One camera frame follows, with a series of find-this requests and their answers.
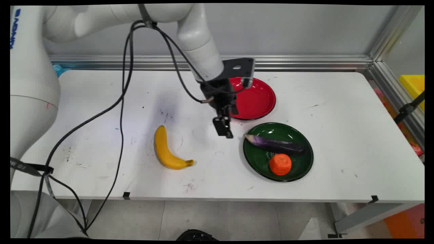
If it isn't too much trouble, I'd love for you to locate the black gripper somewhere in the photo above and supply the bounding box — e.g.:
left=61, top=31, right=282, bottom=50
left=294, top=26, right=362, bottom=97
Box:
left=199, top=79, right=240, bottom=139

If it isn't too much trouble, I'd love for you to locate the purple toy eggplant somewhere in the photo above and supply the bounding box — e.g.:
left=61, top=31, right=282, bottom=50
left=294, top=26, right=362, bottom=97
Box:
left=244, top=134, right=306, bottom=157

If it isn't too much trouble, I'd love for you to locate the red plate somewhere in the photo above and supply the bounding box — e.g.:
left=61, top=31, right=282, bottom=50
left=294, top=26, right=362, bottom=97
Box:
left=229, top=77, right=276, bottom=121

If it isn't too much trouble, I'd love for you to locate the dark green plate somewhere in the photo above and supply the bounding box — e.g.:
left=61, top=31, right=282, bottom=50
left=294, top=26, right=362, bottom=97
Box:
left=243, top=122, right=314, bottom=182

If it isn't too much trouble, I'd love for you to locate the orange toy tangerine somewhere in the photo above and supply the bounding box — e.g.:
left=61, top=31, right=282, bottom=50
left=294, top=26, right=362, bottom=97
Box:
left=269, top=154, right=293, bottom=176

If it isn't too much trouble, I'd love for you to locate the yellow toy banana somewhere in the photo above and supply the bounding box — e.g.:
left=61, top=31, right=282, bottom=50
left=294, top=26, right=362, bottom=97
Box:
left=154, top=125, right=195, bottom=170

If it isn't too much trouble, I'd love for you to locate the black round floor object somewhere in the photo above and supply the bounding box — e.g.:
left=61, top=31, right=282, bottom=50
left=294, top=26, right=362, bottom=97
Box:
left=176, top=229, right=219, bottom=241

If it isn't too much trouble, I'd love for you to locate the grey table leg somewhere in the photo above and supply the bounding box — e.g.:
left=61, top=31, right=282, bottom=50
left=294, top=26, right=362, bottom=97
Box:
left=334, top=202, right=425, bottom=235

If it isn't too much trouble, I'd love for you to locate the blue plastic piece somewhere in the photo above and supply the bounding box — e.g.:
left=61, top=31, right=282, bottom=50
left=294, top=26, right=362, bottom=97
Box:
left=52, top=64, right=70, bottom=78

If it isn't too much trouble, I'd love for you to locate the yellow plastic box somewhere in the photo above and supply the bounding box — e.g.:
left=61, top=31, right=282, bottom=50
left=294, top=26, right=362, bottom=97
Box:
left=398, top=75, right=425, bottom=112

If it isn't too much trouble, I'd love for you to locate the orange box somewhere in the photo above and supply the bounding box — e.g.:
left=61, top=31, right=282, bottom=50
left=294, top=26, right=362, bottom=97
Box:
left=383, top=203, right=425, bottom=239

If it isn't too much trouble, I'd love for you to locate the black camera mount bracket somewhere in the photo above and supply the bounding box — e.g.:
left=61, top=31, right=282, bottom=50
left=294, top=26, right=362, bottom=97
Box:
left=222, top=58, right=255, bottom=81

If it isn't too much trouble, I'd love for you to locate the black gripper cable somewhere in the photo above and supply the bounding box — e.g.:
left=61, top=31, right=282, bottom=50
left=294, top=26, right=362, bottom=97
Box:
left=149, top=23, right=215, bottom=104

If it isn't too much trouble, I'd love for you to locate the horizontal aluminium frame rail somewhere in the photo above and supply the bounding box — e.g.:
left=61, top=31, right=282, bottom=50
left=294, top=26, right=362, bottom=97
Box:
left=49, top=55, right=373, bottom=72

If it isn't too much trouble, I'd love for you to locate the long black cable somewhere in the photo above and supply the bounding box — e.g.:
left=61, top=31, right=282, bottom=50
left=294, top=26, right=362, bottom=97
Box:
left=27, top=20, right=156, bottom=239
left=85, top=25, right=136, bottom=234

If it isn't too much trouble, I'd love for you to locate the black velcro strap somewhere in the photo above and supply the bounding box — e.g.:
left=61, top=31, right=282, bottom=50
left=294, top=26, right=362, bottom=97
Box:
left=138, top=4, right=157, bottom=28

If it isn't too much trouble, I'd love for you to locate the slanted aluminium frame rail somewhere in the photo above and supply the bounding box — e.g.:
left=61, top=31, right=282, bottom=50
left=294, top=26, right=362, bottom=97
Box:
left=367, top=61, right=425, bottom=151

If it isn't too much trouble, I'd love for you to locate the short black cable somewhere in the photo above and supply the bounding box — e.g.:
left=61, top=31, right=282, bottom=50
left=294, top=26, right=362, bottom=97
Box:
left=43, top=173, right=88, bottom=234

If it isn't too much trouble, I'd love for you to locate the aluminium frame post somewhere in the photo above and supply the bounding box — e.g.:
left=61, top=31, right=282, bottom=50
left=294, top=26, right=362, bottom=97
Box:
left=369, top=5, right=423, bottom=62

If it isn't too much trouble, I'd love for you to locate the black printed strap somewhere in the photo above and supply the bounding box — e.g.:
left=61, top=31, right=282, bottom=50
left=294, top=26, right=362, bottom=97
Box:
left=10, top=157, right=54, bottom=177

